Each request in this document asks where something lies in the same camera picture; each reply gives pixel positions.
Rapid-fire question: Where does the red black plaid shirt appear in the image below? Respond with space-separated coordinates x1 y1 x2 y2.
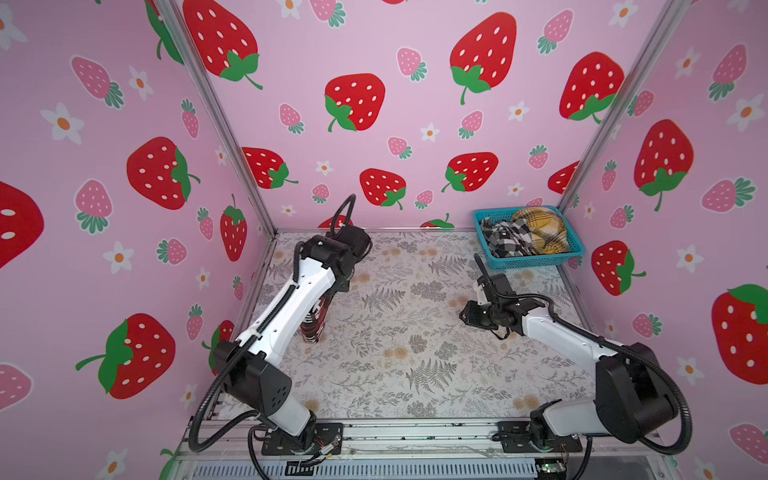
300 294 333 344

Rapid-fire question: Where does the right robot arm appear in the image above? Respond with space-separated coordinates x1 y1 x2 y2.
459 274 693 455

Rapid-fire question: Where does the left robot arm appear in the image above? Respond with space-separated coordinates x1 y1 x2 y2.
188 225 372 453

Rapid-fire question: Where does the black white plaid shirt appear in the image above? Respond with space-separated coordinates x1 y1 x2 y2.
480 218 535 259

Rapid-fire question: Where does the yellow plaid shirt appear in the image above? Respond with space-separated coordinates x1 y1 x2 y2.
512 207 571 255

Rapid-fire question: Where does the teal plastic basket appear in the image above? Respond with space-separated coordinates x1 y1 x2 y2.
473 206 585 270

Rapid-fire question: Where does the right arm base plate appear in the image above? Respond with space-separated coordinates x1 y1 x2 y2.
491 421 583 454

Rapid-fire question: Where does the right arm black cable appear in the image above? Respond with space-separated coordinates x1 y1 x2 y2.
572 434 595 480

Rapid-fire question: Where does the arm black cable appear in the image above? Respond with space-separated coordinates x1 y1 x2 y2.
245 424 274 480
572 434 595 480

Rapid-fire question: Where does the aluminium front rail frame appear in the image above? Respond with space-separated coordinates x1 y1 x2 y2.
163 418 683 479

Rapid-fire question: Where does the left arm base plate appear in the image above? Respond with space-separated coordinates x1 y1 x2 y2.
261 422 344 456

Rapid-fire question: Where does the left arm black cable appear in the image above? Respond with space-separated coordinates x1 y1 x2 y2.
245 424 274 480

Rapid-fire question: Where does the left corner aluminium post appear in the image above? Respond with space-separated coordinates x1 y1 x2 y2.
158 0 278 240

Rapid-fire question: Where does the corner aluminium post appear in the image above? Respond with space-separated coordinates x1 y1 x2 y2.
158 0 278 240
558 0 691 211

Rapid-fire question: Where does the right corner aluminium post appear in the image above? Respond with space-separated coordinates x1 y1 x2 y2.
558 0 691 211

